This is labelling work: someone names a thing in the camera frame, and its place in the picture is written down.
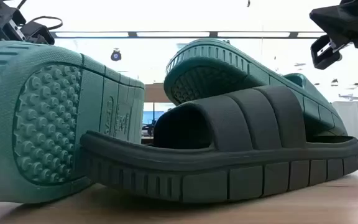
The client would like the black rubber slide sandal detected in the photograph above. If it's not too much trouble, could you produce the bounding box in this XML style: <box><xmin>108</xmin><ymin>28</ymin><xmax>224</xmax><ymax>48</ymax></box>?
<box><xmin>79</xmin><ymin>84</ymin><xmax>358</xmax><ymax>203</ymax></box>

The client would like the white partition panel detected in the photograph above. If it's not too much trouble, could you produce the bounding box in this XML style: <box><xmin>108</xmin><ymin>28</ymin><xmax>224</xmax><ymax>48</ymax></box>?
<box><xmin>333</xmin><ymin>101</ymin><xmax>358</xmax><ymax>140</ymax></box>

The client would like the black ceiling spotlight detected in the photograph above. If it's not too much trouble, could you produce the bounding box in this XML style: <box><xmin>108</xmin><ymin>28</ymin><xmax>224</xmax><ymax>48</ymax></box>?
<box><xmin>110</xmin><ymin>48</ymin><xmax>122</xmax><ymax>62</ymax></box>

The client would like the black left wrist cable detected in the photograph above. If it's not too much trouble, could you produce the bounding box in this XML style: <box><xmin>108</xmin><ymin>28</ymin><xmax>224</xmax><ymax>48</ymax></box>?
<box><xmin>16</xmin><ymin>0</ymin><xmax>63</xmax><ymax>31</ymax></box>

